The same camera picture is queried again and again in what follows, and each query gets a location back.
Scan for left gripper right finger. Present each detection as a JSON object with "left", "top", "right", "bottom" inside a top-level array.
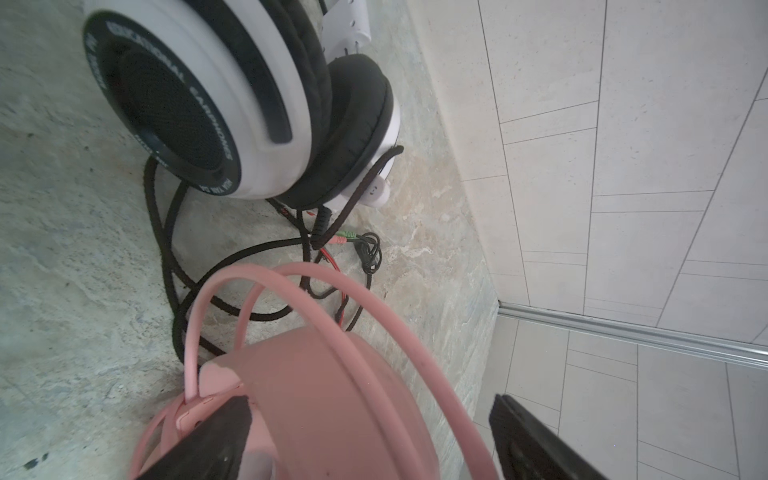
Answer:
[{"left": 489, "top": 394, "right": 606, "bottom": 480}]

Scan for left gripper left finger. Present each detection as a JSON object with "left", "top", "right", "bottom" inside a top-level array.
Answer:
[{"left": 137, "top": 396, "right": 252, "bottom": 480}]

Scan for pink headphones with cable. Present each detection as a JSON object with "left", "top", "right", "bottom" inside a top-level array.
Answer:
[{"left": 129, "top": 262, "right": 497, "bottom": 479}]

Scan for white black headphones with cable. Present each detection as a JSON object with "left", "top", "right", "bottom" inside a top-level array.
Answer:
[{"left": 82, "top": 0, "right": 402, "bottom": 355}]

